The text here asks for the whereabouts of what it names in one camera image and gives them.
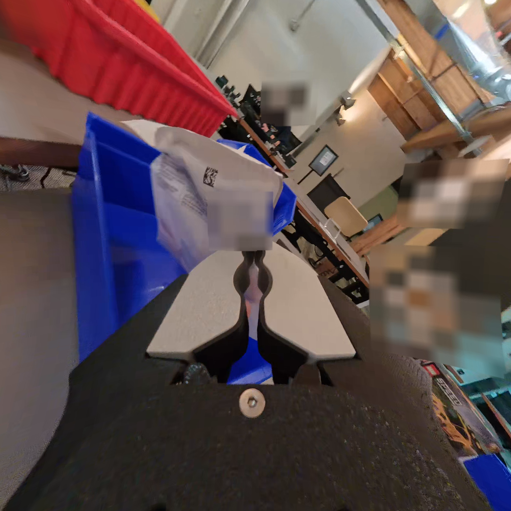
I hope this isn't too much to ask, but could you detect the beige chair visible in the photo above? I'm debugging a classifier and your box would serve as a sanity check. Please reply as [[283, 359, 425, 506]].
[[324, 196, 369, 240]]

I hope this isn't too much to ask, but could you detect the toy car set box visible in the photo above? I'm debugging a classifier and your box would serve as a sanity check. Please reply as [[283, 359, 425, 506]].
[[419, 359, 504, 460]]

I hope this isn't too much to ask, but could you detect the long blue storage bin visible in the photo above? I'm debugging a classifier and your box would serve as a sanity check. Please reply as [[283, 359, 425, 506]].
[[217, 139, 298, 236]]

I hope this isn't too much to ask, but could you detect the short blue storage bin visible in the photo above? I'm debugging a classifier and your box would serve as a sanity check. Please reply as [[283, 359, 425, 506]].
[[72, 112, 276, 386]]

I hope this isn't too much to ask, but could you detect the white brick-print paper bag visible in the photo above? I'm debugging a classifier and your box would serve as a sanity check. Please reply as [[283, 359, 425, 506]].
[[120, 120, 285, 340]]

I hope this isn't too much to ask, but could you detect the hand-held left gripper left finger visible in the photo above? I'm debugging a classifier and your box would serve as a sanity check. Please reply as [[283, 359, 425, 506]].
[[147, 249, 253, 383]]

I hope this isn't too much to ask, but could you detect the framed sign on stand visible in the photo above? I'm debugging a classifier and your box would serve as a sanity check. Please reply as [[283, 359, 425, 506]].
[[308, 145, 340, 177]]

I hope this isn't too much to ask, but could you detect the red storage bin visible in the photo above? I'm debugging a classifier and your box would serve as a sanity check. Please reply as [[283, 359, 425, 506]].
[[0, 0, 240, 138]]

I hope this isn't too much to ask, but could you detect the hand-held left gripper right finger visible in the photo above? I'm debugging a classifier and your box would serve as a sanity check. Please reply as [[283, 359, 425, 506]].
[[257, 243, 356, 382]]

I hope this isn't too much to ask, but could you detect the wooden top office table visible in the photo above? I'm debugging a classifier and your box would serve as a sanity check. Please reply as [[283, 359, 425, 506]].
[[237, 116, 298, 178], [295, 192, 370, 288]]

